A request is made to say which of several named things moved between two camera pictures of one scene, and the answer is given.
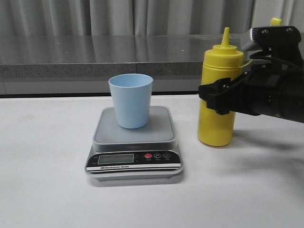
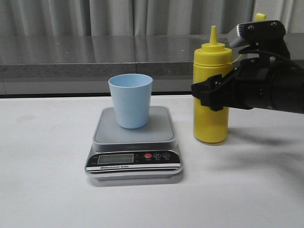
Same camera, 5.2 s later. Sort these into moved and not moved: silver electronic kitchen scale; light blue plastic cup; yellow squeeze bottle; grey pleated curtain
Moved: yellow squeeze bottle
Not moved: grey pleated curtain; light blue plastic cup; silver electronic kitchen scale
